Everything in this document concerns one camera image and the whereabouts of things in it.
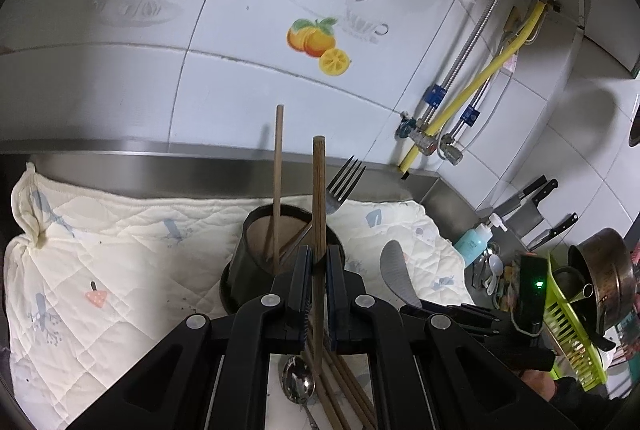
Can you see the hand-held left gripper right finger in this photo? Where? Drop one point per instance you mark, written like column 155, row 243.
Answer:
column 334, row 300

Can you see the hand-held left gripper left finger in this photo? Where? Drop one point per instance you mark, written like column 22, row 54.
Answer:
column 305, row 300

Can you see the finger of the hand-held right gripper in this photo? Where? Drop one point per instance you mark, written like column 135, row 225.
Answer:
column 470, row 326
column 460, row 311

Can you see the black utensil holder cup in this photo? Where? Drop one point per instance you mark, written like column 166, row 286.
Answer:
column 250, row 280

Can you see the white rice paddle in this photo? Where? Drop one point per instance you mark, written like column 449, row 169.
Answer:
column 395, row 270

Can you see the metal spoon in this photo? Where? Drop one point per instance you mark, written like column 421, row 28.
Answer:
column 297, row 380

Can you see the metal fork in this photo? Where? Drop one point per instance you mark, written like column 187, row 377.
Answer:
column 340, row 195

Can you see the person's right hand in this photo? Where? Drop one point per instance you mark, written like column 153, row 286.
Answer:
column 540, row 385

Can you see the small dark saucepan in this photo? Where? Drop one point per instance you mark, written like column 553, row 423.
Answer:
column 567, row 282

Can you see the green plastic dish rack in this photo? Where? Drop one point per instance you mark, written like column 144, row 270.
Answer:
column 575, row 335

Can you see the white plastic scoop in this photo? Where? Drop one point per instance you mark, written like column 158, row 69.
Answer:
column 494, row 264

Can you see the blue soap pump bottle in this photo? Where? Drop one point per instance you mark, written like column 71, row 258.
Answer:
column 472, row 245

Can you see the large metal pot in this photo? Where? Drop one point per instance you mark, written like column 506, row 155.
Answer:
column 607, row 270

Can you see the metal pipe valve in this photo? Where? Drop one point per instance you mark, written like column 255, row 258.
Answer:
column 451, row 148

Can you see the cream quilted printed cloth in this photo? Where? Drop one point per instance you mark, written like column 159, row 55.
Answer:
column 125, row 260

